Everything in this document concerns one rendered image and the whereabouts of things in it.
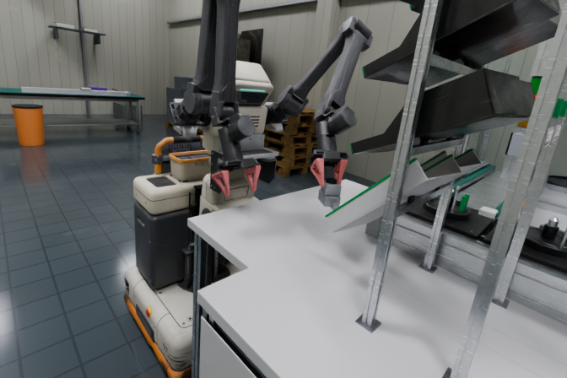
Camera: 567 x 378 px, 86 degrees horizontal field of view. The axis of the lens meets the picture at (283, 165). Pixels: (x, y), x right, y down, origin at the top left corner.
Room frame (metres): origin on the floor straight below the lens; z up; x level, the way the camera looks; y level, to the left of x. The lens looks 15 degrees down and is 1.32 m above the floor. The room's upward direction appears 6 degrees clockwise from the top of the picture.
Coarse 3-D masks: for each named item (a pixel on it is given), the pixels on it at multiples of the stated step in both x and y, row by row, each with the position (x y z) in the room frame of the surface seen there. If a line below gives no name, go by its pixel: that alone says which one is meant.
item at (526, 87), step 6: (522, 84) 0.62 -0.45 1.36; (528, 84) 0.64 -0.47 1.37; (522, 90) 0.61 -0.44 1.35; (528, 90) 0.63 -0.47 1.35; (528, 96) 0.62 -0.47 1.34; (534, 96) 0.65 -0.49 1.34; (528, 102) 0.62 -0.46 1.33; (528, 108) 0.61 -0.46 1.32; (528, 114) 0.60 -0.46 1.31; (522, 120) 0.63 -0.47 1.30; (498, 126) 0.66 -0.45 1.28; (468, 132) 0.70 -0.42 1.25; (444, 138) 0.75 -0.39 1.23
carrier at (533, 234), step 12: (540, 228) 0.80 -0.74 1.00; (552, 228) 0.75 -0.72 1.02; (528, 240) 0.74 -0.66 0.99; (540, 240) 0.73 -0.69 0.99; (552, 240) 0.74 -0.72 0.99; (564, 240) 0.69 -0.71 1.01; (528, 252) 0.70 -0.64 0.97; (540, 252) 0.70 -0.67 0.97; (552, 252) 0.70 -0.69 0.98; (564, 252) 0.69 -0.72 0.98; (552, 264) 0.65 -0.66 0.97; (564, 264) 0.66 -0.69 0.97
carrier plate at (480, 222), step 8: (416, 208) 0.93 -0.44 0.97; (472, 208) 0.98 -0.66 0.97; (416, 216) 0.88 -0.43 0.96; (424, 216) 0.87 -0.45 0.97; (432, 216) 0.88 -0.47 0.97; (472, 216) 0.91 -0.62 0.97; (480, 216) 0.92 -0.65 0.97; (448, 224) 0.82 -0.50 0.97; (456, 224) 0.83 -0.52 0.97; (464, 224) 0.84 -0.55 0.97; (472, 224) 0.84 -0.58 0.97; (480, 224) 0.85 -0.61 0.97; (488, 224) 0.85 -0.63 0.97; (456, 232) 0.80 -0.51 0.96; (464, 232) 0.79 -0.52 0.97; (472, 232) 0.79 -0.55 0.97; (480, 232) 0.79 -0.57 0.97
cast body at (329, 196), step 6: (330, 180) 0.79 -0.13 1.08; (336, 180) 0.79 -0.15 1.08; (324, 186) 0.78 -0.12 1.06; (330, 186) 0.77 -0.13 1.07; (336, 186) 0.78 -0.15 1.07; (324, 192) 0.78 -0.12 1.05; (330, 192) 0.77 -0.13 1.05; (336, 192) 0.77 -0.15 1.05; (318, 198) 0.82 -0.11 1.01; (324, 198) 0.77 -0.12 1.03; (330, 198) 0.77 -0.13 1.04; (336, 198) 0.77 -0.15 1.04; (324, 204) 0.76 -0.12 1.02; (330, 204) 0.77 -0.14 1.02; (336, 204) 0.75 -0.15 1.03
